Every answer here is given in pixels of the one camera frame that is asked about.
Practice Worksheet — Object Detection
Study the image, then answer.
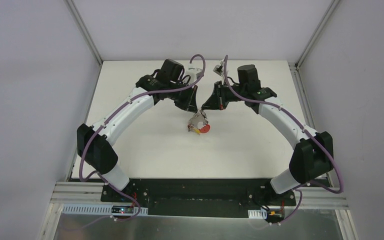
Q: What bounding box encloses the keyring with coloured keys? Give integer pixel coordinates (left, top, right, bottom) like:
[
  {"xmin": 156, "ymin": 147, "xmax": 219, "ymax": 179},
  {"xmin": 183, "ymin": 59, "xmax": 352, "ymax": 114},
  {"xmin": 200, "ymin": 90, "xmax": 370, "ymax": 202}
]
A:
[{"xmin": 187, "ymin": 110, "xmax": 211, "ymax": 135}]

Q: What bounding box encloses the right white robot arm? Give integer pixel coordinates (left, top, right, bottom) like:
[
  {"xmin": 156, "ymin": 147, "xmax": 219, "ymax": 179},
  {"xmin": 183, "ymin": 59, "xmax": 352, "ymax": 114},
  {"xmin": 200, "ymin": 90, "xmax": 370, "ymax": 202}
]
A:
[{"xmin": 201, "ymin": 64, "xmax": 334, "ymax": 205}]

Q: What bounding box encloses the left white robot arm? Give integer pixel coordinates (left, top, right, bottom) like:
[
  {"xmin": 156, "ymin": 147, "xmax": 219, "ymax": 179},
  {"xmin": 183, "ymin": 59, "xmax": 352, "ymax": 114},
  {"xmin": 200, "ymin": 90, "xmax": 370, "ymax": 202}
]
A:
[{"xmin": 76, "ymin": 59, "xmax": 205, "ymax": 203}]

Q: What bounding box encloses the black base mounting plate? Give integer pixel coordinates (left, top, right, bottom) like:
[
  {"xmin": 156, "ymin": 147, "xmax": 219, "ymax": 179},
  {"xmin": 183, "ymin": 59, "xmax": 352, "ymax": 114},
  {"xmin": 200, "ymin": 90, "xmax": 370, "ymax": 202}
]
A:
[{"xmin": 100, "ymin": 178, "xmax": 296, "ymax": 218}]

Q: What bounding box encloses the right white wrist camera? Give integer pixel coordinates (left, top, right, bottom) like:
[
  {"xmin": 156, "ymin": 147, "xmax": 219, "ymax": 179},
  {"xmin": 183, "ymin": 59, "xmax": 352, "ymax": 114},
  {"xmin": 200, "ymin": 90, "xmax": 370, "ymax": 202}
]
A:
[{"xmin": 213, "ymin": 59, "xmax": 228, "ymax": 77}]

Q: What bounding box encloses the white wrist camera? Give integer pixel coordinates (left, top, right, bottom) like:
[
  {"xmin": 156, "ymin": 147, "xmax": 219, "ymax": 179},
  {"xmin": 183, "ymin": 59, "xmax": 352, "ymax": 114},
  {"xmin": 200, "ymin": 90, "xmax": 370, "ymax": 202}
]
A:
[
  {"xmin": 185, "ymin": 65, "xmax": 203, "ymax": 82},
  {"xmin": 213, "ymin": 59, "xmax": 228, "ymax": 77}
]

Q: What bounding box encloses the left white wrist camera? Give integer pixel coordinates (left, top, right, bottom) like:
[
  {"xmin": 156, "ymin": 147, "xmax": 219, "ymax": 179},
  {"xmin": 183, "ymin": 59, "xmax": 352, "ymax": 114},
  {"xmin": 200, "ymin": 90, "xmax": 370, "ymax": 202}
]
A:
[{"xmin": 185, "ymin": 65, "xmax": 203, "ymax": 82}]

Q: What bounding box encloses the aluminium frame rail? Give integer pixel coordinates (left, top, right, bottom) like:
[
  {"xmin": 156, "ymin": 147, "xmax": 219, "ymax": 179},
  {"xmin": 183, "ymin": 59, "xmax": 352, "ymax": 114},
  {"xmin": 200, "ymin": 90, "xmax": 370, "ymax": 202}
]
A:
[{"xmin": 50, "ymin": 181, "xmax": 350, "ymax": 210}]

